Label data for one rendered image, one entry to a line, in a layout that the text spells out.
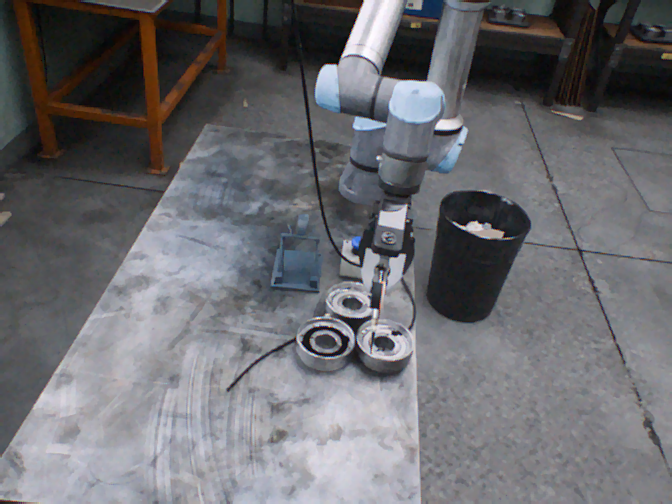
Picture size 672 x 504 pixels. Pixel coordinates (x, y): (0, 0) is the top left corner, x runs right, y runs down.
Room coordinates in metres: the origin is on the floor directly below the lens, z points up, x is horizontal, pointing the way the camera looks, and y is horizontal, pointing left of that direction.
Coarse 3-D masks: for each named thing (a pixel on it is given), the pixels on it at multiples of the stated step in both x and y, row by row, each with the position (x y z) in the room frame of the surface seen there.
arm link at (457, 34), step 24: (456, 0) 1.32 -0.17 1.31; (480, 0) 1.32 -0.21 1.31; (456, 24) 1.33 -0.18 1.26; (456, 48) 1.34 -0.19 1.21; (432, 72) 1.36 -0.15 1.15; (456, 72) 1.34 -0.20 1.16; (456, 96) 1.35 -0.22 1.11; (456, 120) 1.36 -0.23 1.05; (432, 144) 1.34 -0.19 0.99; (456, 144) 1.34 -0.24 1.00; (432, 168) 1.35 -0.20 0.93
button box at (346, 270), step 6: (348, 240) 1.12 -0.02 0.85; (348, 246) 1.10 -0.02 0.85; (342, 252) 1.07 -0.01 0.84; (348, 252) 1.08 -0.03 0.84; (354, 252) 1.07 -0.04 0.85; (348, 258) 1.06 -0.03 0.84; (354, 258) 1.06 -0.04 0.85; (342, 264) 1.05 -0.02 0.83; (348, 264) 1.05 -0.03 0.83; (342, 270) 1.05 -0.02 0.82; (348, 270) 1.05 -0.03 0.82; (354, 270) 1.05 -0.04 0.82; (360, 270) 1.05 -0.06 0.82; (348, 276) 1.05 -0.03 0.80; (354, 276) 1.05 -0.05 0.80; (360, 276) 1.05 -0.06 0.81
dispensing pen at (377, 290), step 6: (384, 264) 0.90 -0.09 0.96; (384, 270) 0.89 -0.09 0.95; (378, 282) 0.87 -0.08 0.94; (378, 288) 0.85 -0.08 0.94; (372, 294) 0.85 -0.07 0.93; (378, 294) 0.85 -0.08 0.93; (372, 300) 0.84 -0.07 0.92; (378, 300) 0.84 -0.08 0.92; (372, 306) 0.83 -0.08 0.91; (378, 306) 0.83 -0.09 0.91; (378, 312) 0.84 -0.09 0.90; (372, 324) 0.83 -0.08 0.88; (372, 330) 0.82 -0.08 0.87; (372, 336) 0.82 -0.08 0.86; (372, 342) 0.81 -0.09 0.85; (372, 348) 0.80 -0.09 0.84
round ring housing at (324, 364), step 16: (320, 320) 0.87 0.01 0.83; (336, 320) 0.87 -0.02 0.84; (320, 336) 0.84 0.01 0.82; (336, 336) 0.84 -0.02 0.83; (352, 336) 0.83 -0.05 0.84; (304, 352) 0.78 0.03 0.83; (320, 352) 0.79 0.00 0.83; (352, 352) 0.80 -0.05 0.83; (320, 368) 0.77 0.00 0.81; (336, 368) 0.78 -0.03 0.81
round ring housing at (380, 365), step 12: (384, 324) 0.88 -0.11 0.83; (396, 324) 0.88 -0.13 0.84; (360, 336) 0.85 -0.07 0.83; (384, 336) 0.86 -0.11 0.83; (408, 336) 0.86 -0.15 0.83; (360, 348) 0.81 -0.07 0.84; (396, 348) 0.83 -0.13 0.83; (408, 348) 0.83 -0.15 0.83; (360, 360) 0.81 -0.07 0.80; (372, 360) 0.79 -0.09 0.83; (384, 360) 0.78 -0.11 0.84; (396, 360) 0.79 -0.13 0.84; (408, 360) 0.81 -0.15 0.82; (384, 372) 0.79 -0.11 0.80
